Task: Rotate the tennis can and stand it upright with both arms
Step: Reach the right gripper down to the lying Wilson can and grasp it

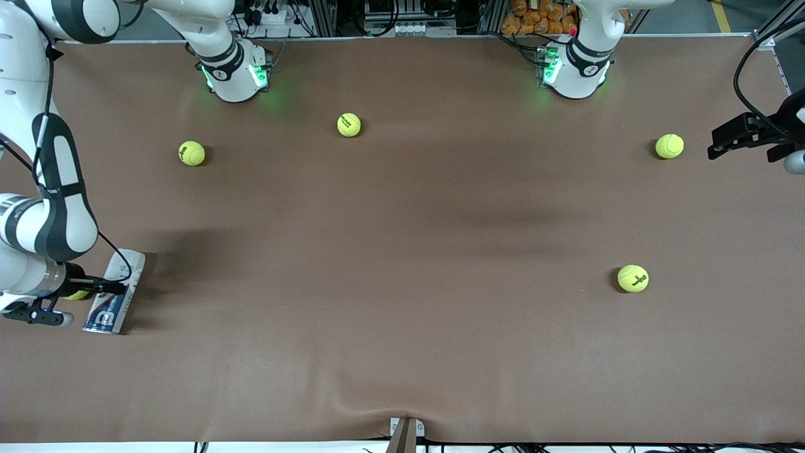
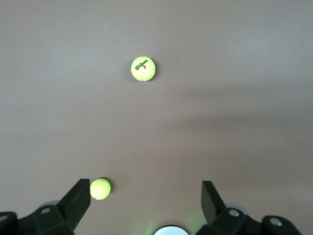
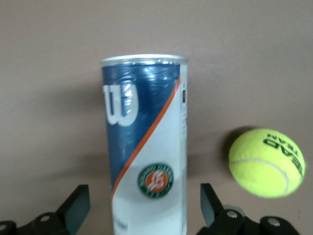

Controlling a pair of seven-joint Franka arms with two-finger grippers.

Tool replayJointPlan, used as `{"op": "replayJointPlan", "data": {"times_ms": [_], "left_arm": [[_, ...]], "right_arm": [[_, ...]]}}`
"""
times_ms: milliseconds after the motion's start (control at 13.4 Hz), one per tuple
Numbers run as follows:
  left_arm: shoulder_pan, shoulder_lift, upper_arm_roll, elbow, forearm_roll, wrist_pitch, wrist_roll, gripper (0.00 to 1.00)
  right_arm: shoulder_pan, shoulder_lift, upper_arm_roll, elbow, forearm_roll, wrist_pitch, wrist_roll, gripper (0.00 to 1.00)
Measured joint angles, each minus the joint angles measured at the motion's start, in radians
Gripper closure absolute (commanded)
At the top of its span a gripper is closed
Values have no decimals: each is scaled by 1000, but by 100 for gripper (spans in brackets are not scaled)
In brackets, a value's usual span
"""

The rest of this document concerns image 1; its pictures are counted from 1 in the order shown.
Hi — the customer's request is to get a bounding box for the white power strip with plugs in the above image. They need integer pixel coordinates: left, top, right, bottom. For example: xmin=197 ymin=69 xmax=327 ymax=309
xmin=242 ymin=0 xmax=299 ymax=29

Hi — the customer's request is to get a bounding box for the black electronics unit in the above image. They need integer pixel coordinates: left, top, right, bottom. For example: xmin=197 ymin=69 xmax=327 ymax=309
xmin=364 ymin=0 xmax=460 ymax=23

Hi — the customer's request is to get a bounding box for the aluminium corner frame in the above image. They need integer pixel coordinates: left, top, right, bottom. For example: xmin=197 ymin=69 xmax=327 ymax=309
xmin=752 ymin=0 xmax=805 ymax=50

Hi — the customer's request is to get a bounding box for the pile of orange objects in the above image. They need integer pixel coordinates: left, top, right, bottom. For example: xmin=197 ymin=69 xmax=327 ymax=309
xmin=501 ymin=0 xmax=582 ymax=36

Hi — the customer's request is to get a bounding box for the grey metal mount bracket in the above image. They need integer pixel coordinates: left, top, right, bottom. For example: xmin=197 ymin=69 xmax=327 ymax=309
xmin=385 ymin=417 xmax=426 ymax=453

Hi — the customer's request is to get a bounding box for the white and blue tennis can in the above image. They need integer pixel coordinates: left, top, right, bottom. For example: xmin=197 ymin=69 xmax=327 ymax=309
xmin=82 ymin=249 xmax=146 ymax=335

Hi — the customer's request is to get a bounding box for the aluminium frame post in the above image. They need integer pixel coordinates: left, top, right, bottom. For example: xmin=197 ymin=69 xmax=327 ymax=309
xmin=478 ymin=0 xmax=508 ymax=34
xmin=307 ymin=0 xmax=340 ymax=37

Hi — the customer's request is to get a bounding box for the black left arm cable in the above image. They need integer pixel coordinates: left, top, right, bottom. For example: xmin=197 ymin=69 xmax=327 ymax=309
xmin=733 ymin=19 xmax=805 ymax=142

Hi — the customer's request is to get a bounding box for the brown table mat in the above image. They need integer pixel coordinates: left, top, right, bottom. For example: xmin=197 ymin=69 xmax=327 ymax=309
xmin=0 ymin=35 xmax=805 ymax=444

